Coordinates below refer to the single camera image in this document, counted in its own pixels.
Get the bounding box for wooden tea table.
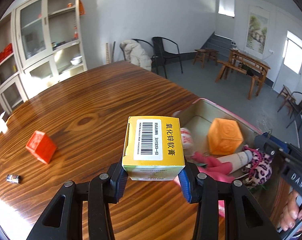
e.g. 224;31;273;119
227;49;271;100

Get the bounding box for black wicker chair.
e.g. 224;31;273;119
286;92;302;129

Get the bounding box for person's right hand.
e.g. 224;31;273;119
278;190;302;232

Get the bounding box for black metal chair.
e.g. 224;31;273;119
151;37;183;79

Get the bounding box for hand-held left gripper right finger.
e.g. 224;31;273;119
178;162;279;240

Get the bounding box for grey staircase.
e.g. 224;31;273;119
200;31;238;55

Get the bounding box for red packets on shelf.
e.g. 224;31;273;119
0;44;13;65

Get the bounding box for small wooden stool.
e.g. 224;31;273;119
277;85;296;113

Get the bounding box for leopard print scrunchie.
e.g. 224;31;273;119
242;148;273;188

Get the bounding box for black chair with jacket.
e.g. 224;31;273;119
120;39;156;73

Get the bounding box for pink knotted foam tube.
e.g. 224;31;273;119
173;151;235;217

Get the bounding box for beige glass door cabinet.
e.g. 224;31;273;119
0;0;88;113

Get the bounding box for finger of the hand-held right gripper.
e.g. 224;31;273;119
254;129;276;155
276;141;295;153

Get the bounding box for small orange embossed cube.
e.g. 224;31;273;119
25;130;57;165

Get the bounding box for white tube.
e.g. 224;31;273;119
217;150;253;175

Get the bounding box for white door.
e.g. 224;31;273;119
273;30;302;94

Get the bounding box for white paper box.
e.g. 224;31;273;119
0;112;8;133

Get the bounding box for beige padded jacket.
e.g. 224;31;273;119
120;39;153;72

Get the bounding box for pink tin container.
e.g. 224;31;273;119
172;98;293;230

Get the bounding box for yellow green medicine box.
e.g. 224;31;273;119
122;116;186;181

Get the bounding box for window above staircase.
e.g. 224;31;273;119
217;0;236;18

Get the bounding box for hanging scroll painting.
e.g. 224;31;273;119
245;5;270;55

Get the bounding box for wooden bench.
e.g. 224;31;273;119
214;60;260;100

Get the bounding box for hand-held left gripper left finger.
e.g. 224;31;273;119
32;162;129;240

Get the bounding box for large light orange cube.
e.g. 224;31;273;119
207;118;243;155

